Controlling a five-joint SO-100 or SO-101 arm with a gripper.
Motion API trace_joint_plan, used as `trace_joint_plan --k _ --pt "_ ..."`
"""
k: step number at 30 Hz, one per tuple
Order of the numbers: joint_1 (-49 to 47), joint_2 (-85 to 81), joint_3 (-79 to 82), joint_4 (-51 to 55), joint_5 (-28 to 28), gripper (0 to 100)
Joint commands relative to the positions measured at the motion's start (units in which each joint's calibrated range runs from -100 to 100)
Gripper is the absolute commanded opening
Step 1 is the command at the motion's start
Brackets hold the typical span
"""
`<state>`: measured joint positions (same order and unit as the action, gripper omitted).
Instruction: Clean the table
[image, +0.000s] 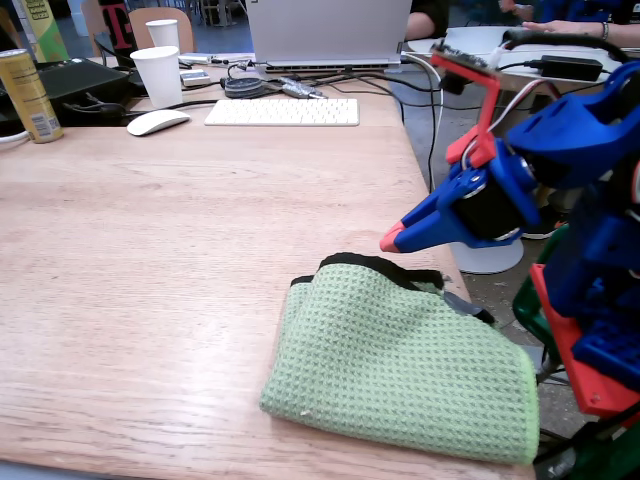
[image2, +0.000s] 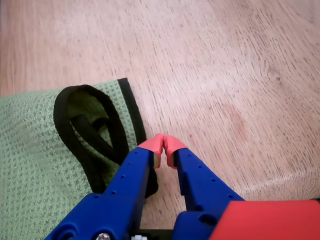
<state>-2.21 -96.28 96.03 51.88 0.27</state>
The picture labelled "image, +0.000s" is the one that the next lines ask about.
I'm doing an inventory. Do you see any black box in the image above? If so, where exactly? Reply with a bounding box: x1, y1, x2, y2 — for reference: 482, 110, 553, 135
34, 57, 134, 127

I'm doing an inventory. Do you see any green waffle cloth black hem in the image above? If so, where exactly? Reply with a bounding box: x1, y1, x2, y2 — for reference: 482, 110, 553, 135
258, 252, 541, 466

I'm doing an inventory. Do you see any black power adapter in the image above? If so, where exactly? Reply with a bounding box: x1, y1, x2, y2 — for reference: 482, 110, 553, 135
539, 54, 605, 82

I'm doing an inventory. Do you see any bystander hand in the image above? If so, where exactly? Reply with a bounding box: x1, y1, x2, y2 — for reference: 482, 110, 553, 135
499, 0, 536, 21

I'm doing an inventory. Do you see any grey table pedestal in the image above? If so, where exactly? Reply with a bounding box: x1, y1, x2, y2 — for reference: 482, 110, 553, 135
447, 237, 525, 275

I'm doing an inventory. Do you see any red camera mount with board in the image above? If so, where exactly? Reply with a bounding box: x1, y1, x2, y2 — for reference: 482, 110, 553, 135
429, 39, 504, 169

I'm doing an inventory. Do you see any black bottle magenta logo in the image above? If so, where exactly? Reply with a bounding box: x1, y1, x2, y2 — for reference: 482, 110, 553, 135
97, 0, 139, 66

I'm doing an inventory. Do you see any wooden chair back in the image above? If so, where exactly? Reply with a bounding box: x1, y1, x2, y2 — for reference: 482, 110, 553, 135
81, 0, 109, 57
128, 7, 196, 55

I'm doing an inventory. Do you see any blue gripper black motor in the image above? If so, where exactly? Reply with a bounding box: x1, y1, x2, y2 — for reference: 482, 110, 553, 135
379, 139, 542, 253

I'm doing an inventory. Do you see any small white paper cup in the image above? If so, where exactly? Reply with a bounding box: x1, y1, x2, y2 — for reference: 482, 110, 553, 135
145, 18, 180, 51

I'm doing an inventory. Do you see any person in black shirt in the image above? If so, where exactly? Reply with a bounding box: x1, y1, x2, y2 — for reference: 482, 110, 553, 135
403, 0, 451, 42

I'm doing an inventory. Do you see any silver laptop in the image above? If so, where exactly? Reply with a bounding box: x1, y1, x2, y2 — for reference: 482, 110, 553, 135
244, 0, 414, 75

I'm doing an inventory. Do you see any round black cable coil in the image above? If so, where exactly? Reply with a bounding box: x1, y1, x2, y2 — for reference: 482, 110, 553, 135
223, 74, 269, 100

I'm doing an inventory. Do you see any bystander bare arm with bracelet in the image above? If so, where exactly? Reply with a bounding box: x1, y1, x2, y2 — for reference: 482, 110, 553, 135
522, 18, 640, 46

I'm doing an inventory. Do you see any silver foil wrapped item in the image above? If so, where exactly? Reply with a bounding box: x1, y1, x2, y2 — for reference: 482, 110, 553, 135
277, 76, 326, 100

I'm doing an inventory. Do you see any large white paper cup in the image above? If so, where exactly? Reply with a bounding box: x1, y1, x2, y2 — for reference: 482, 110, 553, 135
129, 45, 185, 110

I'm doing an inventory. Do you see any green clamp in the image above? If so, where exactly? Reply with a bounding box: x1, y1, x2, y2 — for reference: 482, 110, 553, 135
547, 422, 640, 480
512, 224, 571, 351

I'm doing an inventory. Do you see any black shoe orange mark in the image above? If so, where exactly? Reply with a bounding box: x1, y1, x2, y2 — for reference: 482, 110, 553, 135
522, 202, 569, 241

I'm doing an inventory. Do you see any red robot base plate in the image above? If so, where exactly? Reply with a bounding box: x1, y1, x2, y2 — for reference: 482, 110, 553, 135
529, 263, 640, 419

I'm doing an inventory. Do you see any black camera cable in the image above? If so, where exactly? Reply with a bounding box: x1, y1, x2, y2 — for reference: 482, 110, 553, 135
502, 27, 640, 464

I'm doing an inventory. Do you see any round white table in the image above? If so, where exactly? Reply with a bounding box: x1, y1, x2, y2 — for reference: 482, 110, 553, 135
407, 25, 640, 94

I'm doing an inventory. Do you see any yellow green carton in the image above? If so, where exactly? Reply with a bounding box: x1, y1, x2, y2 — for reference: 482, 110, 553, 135
9, 0, 70, 64

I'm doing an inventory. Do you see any white computer mouse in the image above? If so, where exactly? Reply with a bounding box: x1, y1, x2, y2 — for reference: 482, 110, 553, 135
126, 108, 192, 137

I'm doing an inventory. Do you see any white hanging cable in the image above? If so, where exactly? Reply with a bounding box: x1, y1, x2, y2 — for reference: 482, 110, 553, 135
401, 53, 446, 156

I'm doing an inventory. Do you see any white keyboard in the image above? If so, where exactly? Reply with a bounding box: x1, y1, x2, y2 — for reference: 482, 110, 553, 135
203, 97, 361, 127

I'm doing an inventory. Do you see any yellow drink can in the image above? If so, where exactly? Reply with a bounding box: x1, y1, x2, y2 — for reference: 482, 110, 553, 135
0, 48, 65, 145

